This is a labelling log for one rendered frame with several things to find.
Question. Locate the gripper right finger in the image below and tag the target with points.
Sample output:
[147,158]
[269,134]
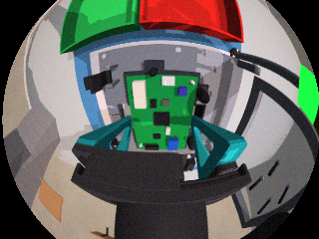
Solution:
[227,146]

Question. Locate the green open-top bin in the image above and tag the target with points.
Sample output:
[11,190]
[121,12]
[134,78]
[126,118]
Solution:
[85,17]

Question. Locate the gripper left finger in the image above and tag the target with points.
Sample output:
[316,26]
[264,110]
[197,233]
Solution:
[102,136]

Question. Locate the green circuit board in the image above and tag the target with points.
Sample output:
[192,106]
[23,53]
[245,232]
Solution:
[161,109]

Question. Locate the red bin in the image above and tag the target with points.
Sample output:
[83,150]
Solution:
[221,19]

